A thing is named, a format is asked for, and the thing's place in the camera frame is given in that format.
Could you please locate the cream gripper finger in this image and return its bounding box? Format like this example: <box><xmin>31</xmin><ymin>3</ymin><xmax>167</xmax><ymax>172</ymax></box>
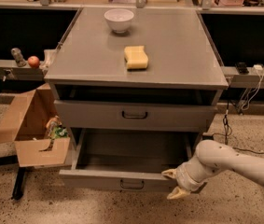
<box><xmin>167</xmin><ymin>187</ymin><xmax>190</xmax><ymax>200</ymax></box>
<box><xmin>161</xmin><ymin>169</ymin><xmax>176</xmax><ymax>179</ymax></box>

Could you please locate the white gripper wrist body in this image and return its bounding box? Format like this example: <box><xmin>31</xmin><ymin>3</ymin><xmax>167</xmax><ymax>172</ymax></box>
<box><xmin>176</xmin><ymin>163</ymin><xmax>207</xmax><ymax>193</ymax></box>

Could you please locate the grey drawer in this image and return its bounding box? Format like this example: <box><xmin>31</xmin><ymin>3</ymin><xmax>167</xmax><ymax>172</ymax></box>
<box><xmin>60</xmin><ymin>129</ymin><xmax>199</xmax><ymax>192</ymax></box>
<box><xmin>54</xmin><ymin>100</ymin><xmax>216</xmax><ymax>133</ymax></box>

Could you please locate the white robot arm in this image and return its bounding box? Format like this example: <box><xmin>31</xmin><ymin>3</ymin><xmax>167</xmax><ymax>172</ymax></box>
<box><xmin>161</xmin><ymin>140</ymin><xmax>264</xmax><ymax>200</ymax></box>

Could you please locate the grey top drawer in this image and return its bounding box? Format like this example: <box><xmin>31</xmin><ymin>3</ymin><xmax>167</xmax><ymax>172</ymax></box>
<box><xmin>54</xmin><ymin>100</ymin><xmax>216</xmax><ymax>133</ymax></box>

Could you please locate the grey drawer cabinet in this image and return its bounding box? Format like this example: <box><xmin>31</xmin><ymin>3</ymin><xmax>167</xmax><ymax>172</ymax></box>
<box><xmin>46</xmin><ymin>7</ymin><xmax>228</xmax><ymax>133</ymax></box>

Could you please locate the black power adapter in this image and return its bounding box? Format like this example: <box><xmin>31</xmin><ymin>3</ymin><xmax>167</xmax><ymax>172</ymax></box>
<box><xmin>202</xmin><ymin>134</ymin><xmax>214</xmax><ymax>140</ymax></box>

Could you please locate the yellow sponge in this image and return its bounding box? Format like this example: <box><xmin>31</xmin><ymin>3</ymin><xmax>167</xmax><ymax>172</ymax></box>
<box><xmin>124</xmin><ymin>46</ymin><xmax>148</xmax><ymax>70</ymax></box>

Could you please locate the black phone on shelf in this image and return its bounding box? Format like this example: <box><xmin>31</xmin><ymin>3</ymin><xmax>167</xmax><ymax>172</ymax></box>
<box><xmin>235</xmin><ymin>63</ymin><xmax>249</xmax><ymax>75</ymax></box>

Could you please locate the green snack package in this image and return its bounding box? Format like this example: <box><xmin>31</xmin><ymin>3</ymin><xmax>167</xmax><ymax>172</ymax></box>
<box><xmin>45</xmin><ymin>116</ymin><xmax>68</xmax><ymax>139</ymax></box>

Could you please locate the black table leg base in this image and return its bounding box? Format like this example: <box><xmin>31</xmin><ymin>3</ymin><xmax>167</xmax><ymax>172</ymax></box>
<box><xmin>11</xmin><ymin>167</ymin><xmax>25</xmax><ymax>201</ymax></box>

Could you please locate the brown cardboard box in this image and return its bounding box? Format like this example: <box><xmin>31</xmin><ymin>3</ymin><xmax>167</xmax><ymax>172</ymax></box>
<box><xmin>0</xmin><ymin>84</ymin><xmax>71</xmax><ymax>168</ymax></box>

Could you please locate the white ceramic bowl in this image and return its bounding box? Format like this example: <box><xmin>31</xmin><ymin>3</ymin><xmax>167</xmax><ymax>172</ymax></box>
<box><xmin>104</xmin><ymin>8</ymin><xmax>134</xmax><ymax>34</ymax></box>

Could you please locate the red apple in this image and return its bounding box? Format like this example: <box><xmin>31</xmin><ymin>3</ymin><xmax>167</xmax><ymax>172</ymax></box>
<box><xmin>27</xmin><ymin>56</ymin><xmax>40</xmax><ymax>68</ymax></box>

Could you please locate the small grey figurine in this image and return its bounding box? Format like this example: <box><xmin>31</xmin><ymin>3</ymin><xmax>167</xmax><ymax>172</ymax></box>
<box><xmin>11</xmin><ymin>48</ymin><xmax>27</xmax><ymax>67</ymax></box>

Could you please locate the black cable on floor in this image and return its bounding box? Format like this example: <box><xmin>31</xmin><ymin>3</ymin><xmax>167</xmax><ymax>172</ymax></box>
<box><xmin>212</xmin><ymin>100</ymin><xmax>264</xmax><ymax>158</ymax></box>

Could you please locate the white charger with cable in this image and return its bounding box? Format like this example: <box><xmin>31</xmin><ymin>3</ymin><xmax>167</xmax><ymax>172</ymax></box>
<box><xmin>240</xmin><ymin>63</ymin><xmax>264</xmax><ymax>111</ymax></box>

